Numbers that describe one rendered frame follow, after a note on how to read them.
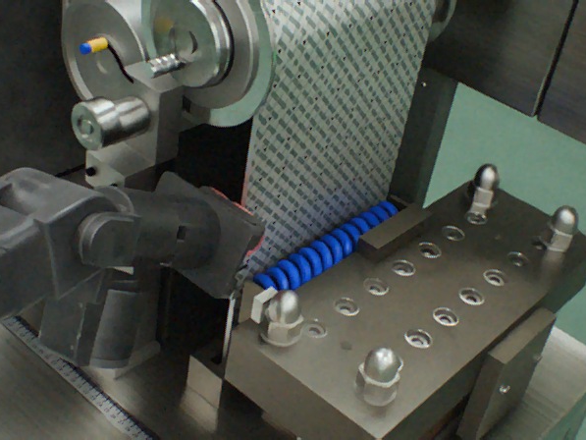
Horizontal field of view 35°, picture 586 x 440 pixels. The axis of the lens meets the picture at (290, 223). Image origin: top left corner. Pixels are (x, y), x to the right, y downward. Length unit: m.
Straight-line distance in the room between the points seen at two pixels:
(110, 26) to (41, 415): 0.36
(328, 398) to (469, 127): 2.71
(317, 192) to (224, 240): 0.16
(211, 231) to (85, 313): 0.13
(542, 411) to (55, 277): 0.57
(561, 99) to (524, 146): 2.44
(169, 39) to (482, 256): 0.39
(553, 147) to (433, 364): 2.67
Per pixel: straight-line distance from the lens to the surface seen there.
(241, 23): 0.70
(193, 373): 0.90
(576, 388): 1.04
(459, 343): 0.83
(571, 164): 3.37
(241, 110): 0.73
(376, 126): 0.89
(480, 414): 0.89
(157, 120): 0.76
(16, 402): 0.90
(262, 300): 0.79
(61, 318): 0.66
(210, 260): 0.73
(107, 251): 0.59
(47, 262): 0.58
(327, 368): 0.77
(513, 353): 0.86
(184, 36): 0.73
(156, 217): 0.66
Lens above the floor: 1.57
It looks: 36 degrees down
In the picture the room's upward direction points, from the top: 10 degrees clockwise
